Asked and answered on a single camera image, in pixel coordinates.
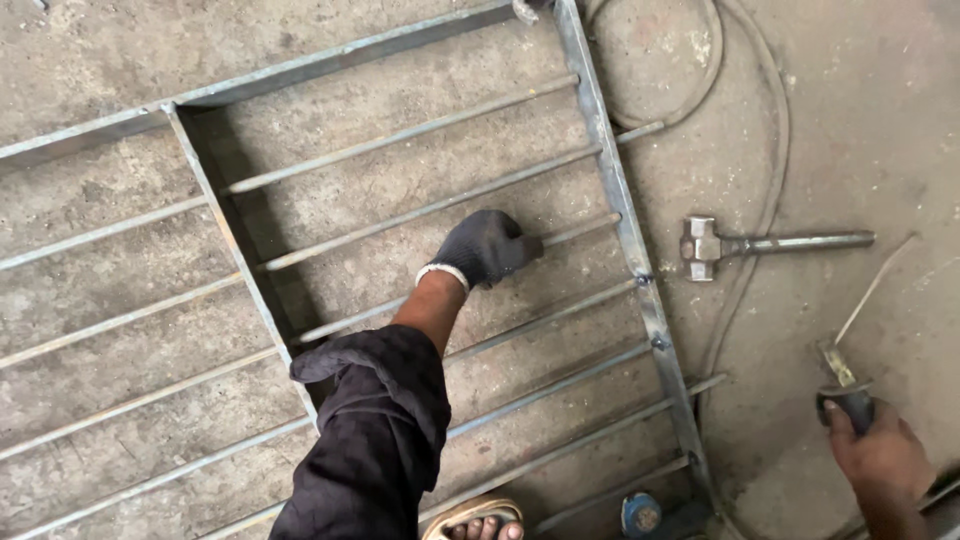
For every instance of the blue round can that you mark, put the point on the blue round can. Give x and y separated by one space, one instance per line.
641 516

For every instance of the steel sledge hammer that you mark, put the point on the steel sledge hammer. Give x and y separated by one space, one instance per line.
701 249

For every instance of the welding electrode holder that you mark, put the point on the welding electrode holder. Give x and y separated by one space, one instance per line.
853 401

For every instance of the thin welding electrode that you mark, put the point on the thin welding electrode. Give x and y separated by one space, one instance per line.
874 289

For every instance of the flat steel grille frame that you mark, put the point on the flat steel grille frame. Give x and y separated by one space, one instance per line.
619 195

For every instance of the person's right hand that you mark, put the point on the person's right hand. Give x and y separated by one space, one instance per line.
885 457

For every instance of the tan sandal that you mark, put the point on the tan sandal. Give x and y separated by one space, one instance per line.
469 514

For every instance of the person's left hand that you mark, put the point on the person's left hand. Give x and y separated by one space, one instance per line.
480 247

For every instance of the black sleeve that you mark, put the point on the black sleeve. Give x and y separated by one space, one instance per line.
375 435

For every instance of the row of steel grille rods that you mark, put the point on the row of steel grille rods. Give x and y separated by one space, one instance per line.
420 210

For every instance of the thin round steel bar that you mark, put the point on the thin round steel bar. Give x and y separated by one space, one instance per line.
581 229

